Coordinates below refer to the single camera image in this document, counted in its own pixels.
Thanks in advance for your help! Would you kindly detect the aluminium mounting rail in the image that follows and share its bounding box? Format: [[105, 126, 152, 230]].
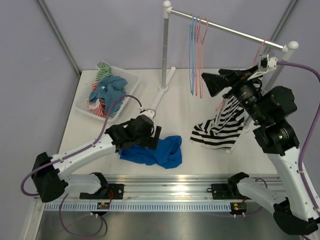
[[33, 174, 286, 203]]

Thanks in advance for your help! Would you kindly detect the metal corner frame post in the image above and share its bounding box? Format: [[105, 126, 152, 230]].
[[37, 0, 82, 78]]

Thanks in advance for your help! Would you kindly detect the red white striped tank top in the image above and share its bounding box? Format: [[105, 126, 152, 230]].
[[85, 80, 112, 118]]

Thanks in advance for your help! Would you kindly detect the metal clothes rack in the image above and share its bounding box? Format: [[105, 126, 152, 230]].
[[150, 0, 299, 154]]

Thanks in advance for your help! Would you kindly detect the bright blue tank top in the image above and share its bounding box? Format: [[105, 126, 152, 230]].
[[118, 135, 183, 169]]

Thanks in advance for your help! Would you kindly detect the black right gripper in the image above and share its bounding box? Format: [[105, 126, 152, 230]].
[[201, 65, 267, 124]]

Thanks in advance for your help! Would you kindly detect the white plastic perforated basket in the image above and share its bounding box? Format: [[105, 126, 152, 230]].
[[74, 61, 140, 121]]

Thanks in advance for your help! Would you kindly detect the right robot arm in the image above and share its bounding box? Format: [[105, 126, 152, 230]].
[[201, 67, 320, 236]]

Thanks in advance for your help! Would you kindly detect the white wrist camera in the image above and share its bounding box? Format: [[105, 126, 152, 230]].
[[140, 108, 156, 120], [248, 54, 278, 80]]

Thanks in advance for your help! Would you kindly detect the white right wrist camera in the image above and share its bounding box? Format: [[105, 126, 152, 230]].
[[248, 54, 278, 80]]

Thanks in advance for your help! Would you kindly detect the black white striped tank top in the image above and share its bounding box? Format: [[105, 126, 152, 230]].
[[189, 96, 245, 150]]

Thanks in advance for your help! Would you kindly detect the grey blue tank top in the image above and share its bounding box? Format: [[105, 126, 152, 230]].
[[88, 76, 128, 106]]

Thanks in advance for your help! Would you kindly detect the pink hanger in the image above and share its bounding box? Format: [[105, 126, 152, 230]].
[[195, 16, 203, 98], [215, 38, 268, 112], [199, 18, 209, 98]]

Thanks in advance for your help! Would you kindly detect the purple cable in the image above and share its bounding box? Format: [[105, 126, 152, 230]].
[[21, 94, 146, 238], [206, 61, 320, 240]]

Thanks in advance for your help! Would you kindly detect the green white striped tank top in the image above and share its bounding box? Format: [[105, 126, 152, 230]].
[[95, 61, 114, 81]]

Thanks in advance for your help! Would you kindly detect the light blue wire hanger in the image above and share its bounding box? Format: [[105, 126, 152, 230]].
[[188, 14, 195, 96]]

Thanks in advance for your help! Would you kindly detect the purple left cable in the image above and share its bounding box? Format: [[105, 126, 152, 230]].
[[21, 94, 146, 238]]

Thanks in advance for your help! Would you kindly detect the white slotted cable duct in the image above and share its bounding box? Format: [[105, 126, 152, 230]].
[[44, 201, 231, 212]]

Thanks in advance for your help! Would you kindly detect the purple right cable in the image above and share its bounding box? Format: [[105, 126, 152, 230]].
[[206, 61, 320, 240]]

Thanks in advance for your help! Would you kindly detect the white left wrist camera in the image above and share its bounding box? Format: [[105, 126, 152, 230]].
[[140, 108, 156, 120]]

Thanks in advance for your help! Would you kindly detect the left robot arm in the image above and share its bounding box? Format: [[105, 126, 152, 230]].
[[31, 114, 162, 203]]

